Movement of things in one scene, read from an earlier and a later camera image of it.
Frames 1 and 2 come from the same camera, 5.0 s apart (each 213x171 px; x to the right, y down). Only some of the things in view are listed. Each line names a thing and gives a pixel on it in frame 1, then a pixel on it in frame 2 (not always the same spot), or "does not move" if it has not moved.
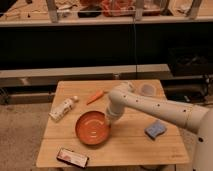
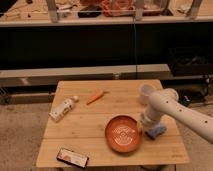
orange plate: x=93 y=128 → x=123 y=133
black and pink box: x=73 y=158 does not move
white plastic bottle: x=63 y=108 does not move
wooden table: x=77 y=120 does not move
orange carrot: x=95 y=97 does not move
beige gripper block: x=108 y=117 → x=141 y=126
